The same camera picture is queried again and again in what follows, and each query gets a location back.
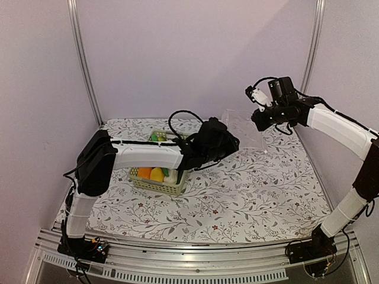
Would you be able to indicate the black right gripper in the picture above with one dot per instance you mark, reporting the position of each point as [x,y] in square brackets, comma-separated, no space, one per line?
[262,125]

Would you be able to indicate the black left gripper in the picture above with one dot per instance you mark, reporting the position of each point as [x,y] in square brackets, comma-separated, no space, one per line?
[233,147]

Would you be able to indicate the clear zip top bag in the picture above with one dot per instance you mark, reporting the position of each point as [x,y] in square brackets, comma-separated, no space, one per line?
[240,125]

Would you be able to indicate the green cucumber toy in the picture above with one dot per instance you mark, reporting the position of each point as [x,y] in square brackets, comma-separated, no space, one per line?
[165,171]

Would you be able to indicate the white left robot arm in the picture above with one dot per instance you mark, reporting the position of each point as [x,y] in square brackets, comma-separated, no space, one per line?
[104,154]

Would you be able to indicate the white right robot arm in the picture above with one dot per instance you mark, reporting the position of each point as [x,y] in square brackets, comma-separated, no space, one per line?
[358,142]

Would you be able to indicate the green bok choy toy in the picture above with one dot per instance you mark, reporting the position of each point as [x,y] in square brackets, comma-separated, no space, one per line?
[174,177]

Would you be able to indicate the yellow lemon toy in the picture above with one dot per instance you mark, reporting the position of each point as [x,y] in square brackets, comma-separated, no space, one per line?
[157,174]

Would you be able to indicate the orange fruit toy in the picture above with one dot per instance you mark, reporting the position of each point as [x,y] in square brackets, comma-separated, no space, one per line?
[144,172]

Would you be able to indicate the beige perforated plastic basket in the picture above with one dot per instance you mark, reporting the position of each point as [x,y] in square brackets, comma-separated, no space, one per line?
[160,187]

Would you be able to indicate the floral patterned tablecloth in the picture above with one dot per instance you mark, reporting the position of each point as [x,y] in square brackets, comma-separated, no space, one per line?
[252,196]

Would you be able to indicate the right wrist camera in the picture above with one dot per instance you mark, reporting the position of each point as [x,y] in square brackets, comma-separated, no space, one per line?
[256,96]

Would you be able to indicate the aluminium front rail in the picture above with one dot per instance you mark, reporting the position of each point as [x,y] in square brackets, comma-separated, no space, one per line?
[139,260]

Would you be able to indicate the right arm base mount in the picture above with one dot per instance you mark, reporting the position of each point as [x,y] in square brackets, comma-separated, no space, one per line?
[315,248]

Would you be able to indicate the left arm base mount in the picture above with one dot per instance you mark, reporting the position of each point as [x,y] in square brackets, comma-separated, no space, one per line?
[93,250]

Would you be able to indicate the left aluminium frame post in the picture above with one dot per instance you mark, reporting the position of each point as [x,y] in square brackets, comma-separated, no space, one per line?
[80,50]

